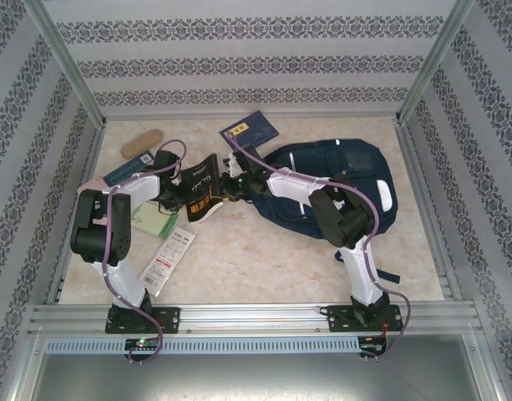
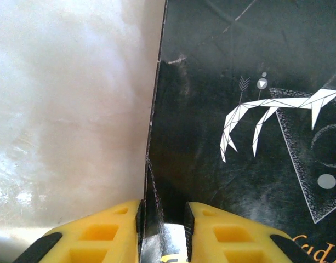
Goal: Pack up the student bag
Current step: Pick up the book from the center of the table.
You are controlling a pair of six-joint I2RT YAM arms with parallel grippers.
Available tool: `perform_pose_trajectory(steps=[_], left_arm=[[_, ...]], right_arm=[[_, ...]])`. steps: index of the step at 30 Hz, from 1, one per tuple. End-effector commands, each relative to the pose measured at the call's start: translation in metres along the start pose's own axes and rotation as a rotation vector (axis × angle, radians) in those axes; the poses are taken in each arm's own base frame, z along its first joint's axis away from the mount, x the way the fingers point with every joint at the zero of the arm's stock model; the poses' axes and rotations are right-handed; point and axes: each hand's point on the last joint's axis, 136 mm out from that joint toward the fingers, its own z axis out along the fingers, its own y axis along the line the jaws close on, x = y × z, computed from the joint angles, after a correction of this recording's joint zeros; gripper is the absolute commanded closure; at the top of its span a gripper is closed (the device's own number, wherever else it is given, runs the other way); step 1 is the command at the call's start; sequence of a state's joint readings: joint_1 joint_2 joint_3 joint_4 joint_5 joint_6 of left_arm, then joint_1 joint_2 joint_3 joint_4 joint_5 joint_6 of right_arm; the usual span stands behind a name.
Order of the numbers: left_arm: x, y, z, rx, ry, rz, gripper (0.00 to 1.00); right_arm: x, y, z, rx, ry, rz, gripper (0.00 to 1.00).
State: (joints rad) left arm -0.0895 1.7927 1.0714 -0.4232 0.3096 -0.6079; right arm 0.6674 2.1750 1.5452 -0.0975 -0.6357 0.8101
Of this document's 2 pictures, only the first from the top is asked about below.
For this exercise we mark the black book with yellow print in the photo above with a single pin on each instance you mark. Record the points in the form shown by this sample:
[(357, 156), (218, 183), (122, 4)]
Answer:
[(201, 196)]

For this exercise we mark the blue book with barcode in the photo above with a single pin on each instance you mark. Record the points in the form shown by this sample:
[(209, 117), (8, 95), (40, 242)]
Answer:
[(126, 171)]

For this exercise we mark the clear white red stationery package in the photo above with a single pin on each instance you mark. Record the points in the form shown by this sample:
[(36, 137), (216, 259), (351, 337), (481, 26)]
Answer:
[(165, 259)]

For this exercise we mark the navy blue backpack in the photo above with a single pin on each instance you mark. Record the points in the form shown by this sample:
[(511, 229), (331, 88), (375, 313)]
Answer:
[(356, 167)]

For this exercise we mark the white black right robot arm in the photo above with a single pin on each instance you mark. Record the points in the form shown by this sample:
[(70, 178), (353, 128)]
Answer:
[(289, 184)]

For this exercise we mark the green notebook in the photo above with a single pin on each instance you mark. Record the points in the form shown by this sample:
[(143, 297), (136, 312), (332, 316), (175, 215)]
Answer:
[(149, 221)]

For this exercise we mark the tan glasses case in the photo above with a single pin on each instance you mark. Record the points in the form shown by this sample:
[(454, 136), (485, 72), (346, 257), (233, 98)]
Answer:
[(142, 143)]

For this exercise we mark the navy book with gold print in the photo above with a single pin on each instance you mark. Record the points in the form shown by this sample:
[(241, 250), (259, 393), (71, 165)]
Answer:
[(255, 129)]

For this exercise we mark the pink pouch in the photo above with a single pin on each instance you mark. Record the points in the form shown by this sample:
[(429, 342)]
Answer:
[(92, 184)]

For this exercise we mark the small green circuit board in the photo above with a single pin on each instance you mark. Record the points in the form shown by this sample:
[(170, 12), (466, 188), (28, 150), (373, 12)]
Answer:
[(372, 347), (143, 343)]

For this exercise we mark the aluminium side rail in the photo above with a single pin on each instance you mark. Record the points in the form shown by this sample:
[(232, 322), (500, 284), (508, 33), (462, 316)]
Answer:
[(76, 213), (427, 209)]

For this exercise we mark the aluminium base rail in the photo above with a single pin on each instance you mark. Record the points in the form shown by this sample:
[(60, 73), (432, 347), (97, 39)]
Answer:
[(255, 317)]

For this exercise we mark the aluminium frame post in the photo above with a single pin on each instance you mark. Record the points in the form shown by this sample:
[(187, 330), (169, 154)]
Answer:
[(435, 62), (67, 62)]

